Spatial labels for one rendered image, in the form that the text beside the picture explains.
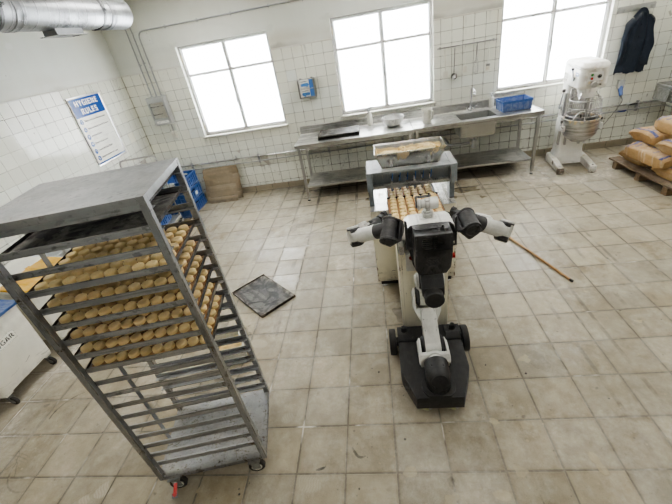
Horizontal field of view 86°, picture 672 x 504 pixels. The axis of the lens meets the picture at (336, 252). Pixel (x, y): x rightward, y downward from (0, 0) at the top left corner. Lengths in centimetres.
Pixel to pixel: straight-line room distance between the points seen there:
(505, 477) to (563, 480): 29
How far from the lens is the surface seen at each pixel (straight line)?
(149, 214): 146
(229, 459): 255
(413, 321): 292
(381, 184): 309
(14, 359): 407
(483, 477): 248
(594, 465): 266
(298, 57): 597
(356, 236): 217
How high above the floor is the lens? 220
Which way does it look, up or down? 31 degrees down
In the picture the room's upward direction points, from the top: 10 degrees counter-clockwise
